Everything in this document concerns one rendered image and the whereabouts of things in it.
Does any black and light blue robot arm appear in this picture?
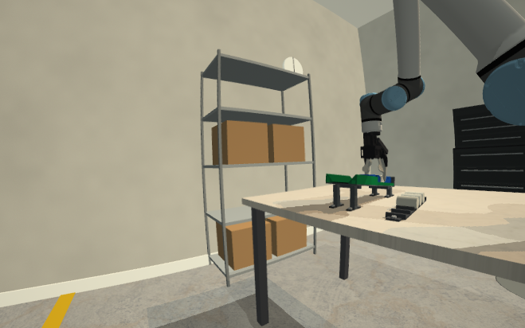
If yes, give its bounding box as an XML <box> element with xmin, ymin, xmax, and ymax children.
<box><xmin>359</xmin><ymin>0</ymin><xmax>525</xmax><ymax>133</ymax></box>

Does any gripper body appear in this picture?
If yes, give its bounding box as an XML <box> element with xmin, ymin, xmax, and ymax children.
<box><xmin>360</xmin><ymin>131</ymin><xmax>383</xmax><ymax>159</ymax></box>

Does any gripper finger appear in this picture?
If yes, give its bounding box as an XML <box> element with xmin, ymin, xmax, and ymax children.
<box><xmin>362</xmin><ymin>158</ymin><xmax>372</xmax><ymax>174</ymax></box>
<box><xmin>378</xmin><ymin>151</ymin><xmax>388</xmax><ymax>182</ymax></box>

